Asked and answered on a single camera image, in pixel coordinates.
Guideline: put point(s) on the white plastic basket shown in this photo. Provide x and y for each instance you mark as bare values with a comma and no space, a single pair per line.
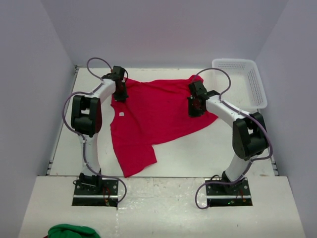
246,90

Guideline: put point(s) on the red t shirt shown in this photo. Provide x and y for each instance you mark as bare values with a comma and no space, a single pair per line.
155,112

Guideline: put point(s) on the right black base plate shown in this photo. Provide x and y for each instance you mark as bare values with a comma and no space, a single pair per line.
238,190

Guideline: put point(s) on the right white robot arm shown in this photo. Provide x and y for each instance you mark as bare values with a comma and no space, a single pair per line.
249,135

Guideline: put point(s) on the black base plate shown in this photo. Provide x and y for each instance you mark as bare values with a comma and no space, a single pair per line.
238,190
107,188

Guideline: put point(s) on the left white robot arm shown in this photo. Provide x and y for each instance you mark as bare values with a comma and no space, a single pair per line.
86,121

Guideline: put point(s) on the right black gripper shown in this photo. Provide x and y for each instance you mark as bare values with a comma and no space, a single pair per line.
191,113

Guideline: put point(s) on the green t shirt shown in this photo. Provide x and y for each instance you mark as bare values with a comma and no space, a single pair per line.
68,230

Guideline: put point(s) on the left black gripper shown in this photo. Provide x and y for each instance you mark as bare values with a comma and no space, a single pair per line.
124,96

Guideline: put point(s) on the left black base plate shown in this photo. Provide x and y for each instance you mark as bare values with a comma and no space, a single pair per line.
107,188

